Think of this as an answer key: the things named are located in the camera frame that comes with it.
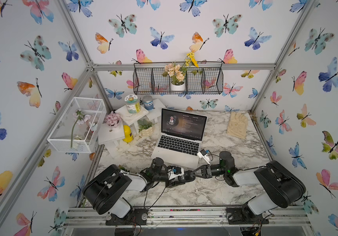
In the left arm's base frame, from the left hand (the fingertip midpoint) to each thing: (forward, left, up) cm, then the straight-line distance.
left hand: (184, 175), depth 83 cm
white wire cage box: (+17, +53, +23) cm, 60 cm away
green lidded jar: (+32, +28, +24) cm, 49 cm away
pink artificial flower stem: (+21, +52, +26) cm, 62 cm away
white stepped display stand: (+20, +45, +12) cm, 50 cm away
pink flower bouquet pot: (+24, +39, +21) cm, 50 cm away
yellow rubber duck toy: (+25, +35, +2) cm, 43 cm away
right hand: (-2, -5, +7) cm, 8 cm away
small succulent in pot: (+29, +23, +5) cm, 38 cm away
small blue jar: (+41, +21, +17) cm, 50 cm away
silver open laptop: (+25, +2, -4) cm, 25 cm away
